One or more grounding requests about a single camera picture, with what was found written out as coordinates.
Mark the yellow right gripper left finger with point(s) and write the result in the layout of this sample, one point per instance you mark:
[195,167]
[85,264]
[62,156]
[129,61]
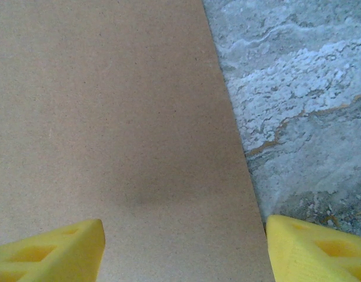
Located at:
[51,255]

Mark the brown fibreboard backing board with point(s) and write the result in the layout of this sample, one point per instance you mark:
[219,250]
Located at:
[110,102]

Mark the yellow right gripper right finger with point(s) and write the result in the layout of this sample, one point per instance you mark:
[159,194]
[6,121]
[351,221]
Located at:
[315,255]

